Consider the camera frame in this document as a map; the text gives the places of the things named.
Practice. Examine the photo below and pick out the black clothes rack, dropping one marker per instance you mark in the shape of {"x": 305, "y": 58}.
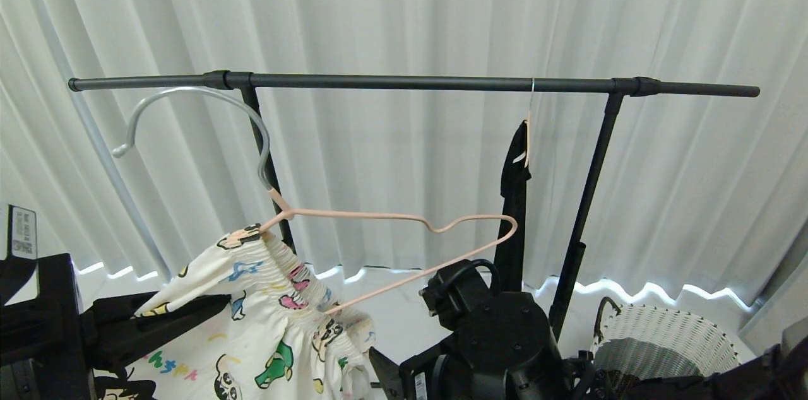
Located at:
{"x": 410, "y": 81}

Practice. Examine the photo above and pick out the pink clothes hanger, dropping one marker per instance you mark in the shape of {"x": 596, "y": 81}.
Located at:
{"x": 528, "y": 135}
{"x": 353, "y": 215}

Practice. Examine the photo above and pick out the black T-shirt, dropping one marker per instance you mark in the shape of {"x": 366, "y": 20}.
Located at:
{"x": 514, "y": 223}

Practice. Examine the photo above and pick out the cream printed shorts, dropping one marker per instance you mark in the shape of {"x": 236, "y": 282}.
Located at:
{"x": 271, "y": 337}

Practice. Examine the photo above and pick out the white laundry basket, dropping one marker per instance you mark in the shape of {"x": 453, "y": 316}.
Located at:
{"x": 669, "y": 337}

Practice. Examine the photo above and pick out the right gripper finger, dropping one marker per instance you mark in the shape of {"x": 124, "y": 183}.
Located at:
{"x": 386, "y": 371}

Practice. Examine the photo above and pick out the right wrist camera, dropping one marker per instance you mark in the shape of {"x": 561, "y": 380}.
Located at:
{"x": 457, "y": 296}

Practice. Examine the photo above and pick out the white curtain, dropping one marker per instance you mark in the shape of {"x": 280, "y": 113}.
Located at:
{"x": 404, "y": 9}

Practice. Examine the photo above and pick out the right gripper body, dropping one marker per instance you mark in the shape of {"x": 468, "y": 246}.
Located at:
{"x": 423, "y": 375}

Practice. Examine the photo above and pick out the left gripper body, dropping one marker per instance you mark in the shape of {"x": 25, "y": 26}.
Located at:
{"x": 44, "y": 324}

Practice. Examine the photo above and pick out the pale grey cabinet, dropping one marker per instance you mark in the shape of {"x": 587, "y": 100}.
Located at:
{"x": 779, "y": 305}

